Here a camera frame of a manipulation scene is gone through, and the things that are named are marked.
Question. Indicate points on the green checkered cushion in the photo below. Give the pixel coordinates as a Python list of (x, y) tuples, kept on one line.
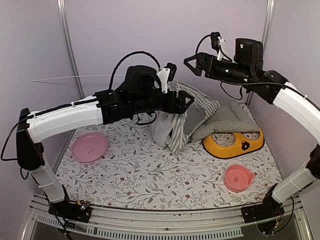
[(230, 117)]

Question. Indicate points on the pink bowl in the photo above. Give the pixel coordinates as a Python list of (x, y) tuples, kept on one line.
[(237, 178)]

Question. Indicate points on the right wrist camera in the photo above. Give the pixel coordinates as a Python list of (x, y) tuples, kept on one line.
[(216, 43)]

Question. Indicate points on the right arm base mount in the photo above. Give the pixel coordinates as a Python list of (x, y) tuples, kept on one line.
[(262, 211)]

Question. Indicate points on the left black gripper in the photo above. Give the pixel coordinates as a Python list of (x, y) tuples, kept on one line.
[(180, 107)]

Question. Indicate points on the pink plate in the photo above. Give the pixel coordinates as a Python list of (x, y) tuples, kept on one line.
[(89, 147)]

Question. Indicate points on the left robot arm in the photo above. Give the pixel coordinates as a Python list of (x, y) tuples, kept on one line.
[(144, 90)]

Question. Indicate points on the floral table mat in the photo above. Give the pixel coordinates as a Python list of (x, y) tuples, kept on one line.
[(136, 173)]

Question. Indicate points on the front aluminium rail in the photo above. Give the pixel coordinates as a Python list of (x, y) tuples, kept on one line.
[(113, 223)]

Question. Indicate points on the yellow double bowl holder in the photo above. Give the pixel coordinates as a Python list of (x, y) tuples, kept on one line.
[(241, 146)]

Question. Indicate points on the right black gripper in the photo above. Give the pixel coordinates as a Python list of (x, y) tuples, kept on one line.
[(202, 57)]

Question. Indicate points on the striped pet tent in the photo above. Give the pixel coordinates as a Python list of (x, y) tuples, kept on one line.
[(174, 130)]

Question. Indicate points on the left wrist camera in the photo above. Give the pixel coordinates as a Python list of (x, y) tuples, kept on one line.
[(165, 75)]

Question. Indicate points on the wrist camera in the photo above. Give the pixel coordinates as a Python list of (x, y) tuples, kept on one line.
[(216, 43), (165, 75)]

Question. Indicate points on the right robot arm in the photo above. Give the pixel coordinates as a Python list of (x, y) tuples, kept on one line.
[(246, 70)]

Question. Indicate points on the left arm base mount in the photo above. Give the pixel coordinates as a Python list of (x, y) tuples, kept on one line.
[(70, 211)]

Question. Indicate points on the left aluminium frame post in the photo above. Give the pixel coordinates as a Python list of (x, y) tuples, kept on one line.
[(62, 13)]

